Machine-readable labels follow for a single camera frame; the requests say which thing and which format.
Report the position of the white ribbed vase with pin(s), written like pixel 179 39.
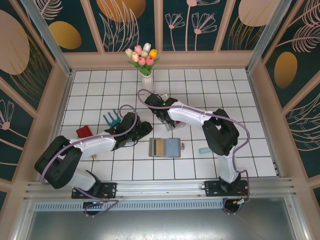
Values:
pixel 147 83

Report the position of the red credit card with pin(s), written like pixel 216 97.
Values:
pixel 177 122

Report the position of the artificial tulip bouquet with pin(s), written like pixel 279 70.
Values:
pixel 143 58

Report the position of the light blue toy shovel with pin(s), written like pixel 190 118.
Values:
pixel 203 150

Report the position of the aluminium frame post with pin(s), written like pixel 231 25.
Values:
pixel 48 35
pixel 268 35

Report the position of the clear acrylic card box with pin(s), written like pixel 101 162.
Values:
pixel 181 126

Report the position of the grey card holder wallet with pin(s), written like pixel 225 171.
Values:
pixel 172 147

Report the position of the teal toy rake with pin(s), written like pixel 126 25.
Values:
pixel 112 122

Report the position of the grey metal panel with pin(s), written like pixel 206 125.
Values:
pixel 160 227

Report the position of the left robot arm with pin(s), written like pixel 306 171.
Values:
pixel 95 143

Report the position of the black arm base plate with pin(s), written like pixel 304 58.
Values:
pixel 110 190
pixel 211 188

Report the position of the red block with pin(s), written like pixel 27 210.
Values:
pixel 83 132

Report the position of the aluminium mounting rail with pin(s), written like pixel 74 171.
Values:
pixel 160 188

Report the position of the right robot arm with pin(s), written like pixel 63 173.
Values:
pixel 190 115

